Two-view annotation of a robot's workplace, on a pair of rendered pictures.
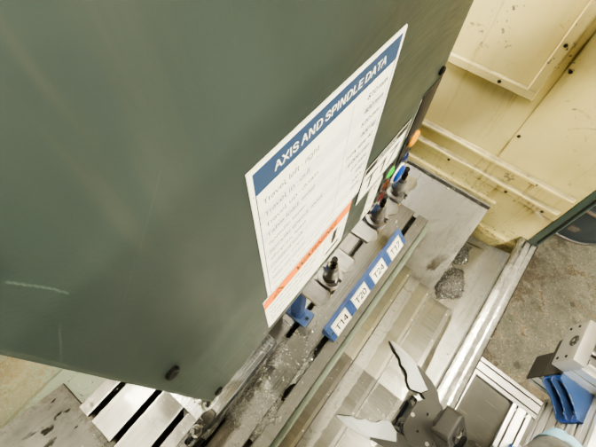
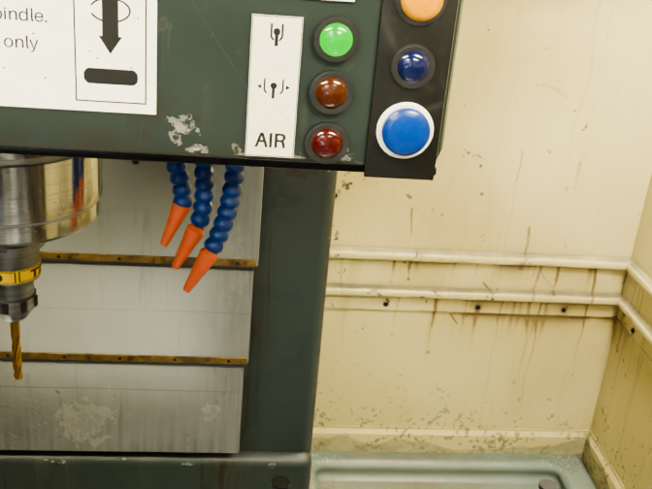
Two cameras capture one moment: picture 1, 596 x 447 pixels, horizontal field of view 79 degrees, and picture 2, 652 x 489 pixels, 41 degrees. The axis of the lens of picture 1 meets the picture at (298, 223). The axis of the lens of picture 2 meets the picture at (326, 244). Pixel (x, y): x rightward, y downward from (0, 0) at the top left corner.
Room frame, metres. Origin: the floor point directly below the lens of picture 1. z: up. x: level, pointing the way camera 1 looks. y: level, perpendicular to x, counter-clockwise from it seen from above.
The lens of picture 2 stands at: (-0.05, -0.51, 1.78)
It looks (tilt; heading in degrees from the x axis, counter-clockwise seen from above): 23 degrees down; 46
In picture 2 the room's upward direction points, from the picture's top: 5 degrees clockwise
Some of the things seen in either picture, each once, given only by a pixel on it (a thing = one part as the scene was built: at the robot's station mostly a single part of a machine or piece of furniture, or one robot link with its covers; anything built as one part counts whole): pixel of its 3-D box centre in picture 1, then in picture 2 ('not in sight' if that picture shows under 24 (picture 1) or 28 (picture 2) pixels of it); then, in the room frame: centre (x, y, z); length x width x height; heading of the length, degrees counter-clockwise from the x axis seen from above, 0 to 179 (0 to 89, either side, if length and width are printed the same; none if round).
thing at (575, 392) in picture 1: (561, 398); not in sight; (0.08, -0.76, 0.98); 0.09 x 0.09 x 0.09; 51
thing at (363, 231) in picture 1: (364, 232); not in sight; (0.46, -0.18, 1.21); 0.07 x 0.05 x 0.01; 54
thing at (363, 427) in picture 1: (364, 427); not in sight; (-0.01, -0.12, 1.43); 0.09 x 0.03 x 0.06; 88
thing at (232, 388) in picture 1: (215, 356); not in sight; (0.15, 0.23, 0.96); 0.29 x 0.23 x 0.05; 144
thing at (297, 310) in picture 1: (298, 299); not in sight; (0.31, -0.01, 1.05); 0.10 x 0.05 x 0.30; 54
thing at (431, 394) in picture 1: (421, 394); not in sight; (0.04, -0.21, 1.45); 0.09 x 0.05 x 0.02; 16
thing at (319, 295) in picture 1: (317, 293); not in sight; (0.28, -0.05, 1.21); 0.07 x 0.05 x 0.01; 54
